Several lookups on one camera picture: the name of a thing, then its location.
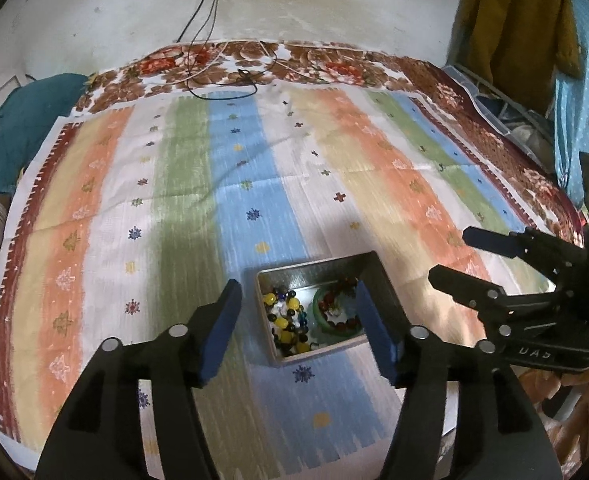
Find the striped printed cloth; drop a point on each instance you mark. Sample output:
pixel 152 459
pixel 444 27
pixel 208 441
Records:
pixel 174 210

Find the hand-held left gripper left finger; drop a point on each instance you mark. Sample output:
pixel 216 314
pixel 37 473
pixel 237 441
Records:
pixel 219 335

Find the person's right hand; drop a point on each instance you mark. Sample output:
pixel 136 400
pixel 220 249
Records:
pixel 581 410

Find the metal tin box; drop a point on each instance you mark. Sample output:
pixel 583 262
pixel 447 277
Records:
pixel 319 352

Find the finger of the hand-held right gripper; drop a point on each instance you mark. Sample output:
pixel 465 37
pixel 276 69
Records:
pixel 467 287
pixel 496 246

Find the teal pillow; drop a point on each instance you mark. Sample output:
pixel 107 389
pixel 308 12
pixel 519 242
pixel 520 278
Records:
pixel 14 125

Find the mustard yellow garment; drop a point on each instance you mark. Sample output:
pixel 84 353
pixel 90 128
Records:
pixel 514 25

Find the green jade bangle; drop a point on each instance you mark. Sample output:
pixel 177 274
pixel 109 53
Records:
pixel 317 307

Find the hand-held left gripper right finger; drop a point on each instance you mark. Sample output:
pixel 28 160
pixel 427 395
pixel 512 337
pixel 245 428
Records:
pixel 374 330

